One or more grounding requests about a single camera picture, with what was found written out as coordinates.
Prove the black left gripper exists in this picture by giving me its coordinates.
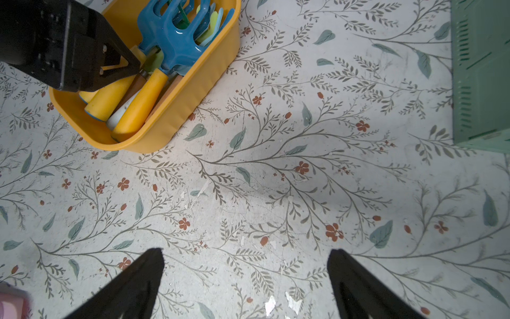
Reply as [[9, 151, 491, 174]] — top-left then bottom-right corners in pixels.
[[1, 1, 141, 93]]

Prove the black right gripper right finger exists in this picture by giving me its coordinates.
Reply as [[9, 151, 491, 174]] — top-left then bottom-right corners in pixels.
[[327, 249, 422, 318]]

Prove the yellow plastic storage box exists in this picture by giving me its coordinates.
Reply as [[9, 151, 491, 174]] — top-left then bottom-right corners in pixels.
[[49, 1, 242, 154]]

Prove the pink plastic case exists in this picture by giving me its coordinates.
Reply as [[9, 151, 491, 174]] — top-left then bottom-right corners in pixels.
[[1, 283, 30, 319]]

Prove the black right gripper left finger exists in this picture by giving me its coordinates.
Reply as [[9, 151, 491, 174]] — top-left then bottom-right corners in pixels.
[[67, 248, 165, 318]]

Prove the green plastic file organizer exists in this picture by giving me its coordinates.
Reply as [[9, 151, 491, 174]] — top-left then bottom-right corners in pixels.
[[451, 0, 509, 154]]

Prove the light blue rake pale handle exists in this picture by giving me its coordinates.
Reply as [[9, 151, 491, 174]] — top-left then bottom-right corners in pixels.
[[106, 4, 235, 130]]

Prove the dark blue rake yellow handle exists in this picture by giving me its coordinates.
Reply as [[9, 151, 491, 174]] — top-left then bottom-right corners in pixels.
[[112, 1, 211, 142]]

